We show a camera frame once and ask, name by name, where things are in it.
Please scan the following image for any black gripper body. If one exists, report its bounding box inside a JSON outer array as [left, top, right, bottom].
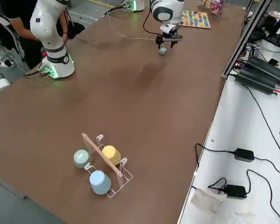
[[161, 29, 184, 43]]

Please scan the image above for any white charger cable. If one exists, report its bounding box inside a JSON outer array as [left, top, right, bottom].
[[106, 11, 164, 49]]

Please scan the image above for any colourful alphabet puzzle board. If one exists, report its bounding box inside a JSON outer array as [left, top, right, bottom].
[[178, 9, 212, 30]]

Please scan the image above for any black power supply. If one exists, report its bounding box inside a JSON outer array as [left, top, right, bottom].
[[246, 55, 280, 91], [235, 69, 280, 95]]

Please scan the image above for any white side table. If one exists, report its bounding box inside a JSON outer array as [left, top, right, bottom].
[[177, 76, 280, 224]]

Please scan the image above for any yellow cup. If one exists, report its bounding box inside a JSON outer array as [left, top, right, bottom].
[[101, 145, 122, 167]]

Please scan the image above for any person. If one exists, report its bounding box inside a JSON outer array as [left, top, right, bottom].
[[0, 0, 70, 70]]

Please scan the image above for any black power adapter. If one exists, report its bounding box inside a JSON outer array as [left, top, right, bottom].
[[234, 147, 255, 162], [224, 184, 247, 200]]

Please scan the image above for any pale green cup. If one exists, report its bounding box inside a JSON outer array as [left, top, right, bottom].
[[73, 149, 92, 169]]

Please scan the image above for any grey chair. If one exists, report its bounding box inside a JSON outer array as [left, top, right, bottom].
[[0, 14, 23, 56]]

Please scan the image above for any light blue cup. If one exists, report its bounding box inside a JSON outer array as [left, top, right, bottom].
[[89, 170, 113, 196]]

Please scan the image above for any white power strip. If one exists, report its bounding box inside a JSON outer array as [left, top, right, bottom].
[[0, 58, 16, 69]]

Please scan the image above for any clear plastic bag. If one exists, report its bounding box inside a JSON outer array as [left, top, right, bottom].
[[190, 187, 225, 214]]

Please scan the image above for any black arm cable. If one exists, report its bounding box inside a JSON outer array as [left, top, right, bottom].
[[142, 9, 163, 36]]

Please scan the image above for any aluminium camera post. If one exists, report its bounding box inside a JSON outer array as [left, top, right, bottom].
[[221, 0, 275, 79]]

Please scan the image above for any black adapter cable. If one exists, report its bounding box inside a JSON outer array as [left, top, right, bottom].
[[194, 142, 236, 175]]

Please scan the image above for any white wire cup rack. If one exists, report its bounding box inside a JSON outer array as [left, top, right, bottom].
[[81, 132, 134, 199]]

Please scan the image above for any black base cable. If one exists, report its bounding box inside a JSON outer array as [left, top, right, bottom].
[[24, 66, 52, 78]]

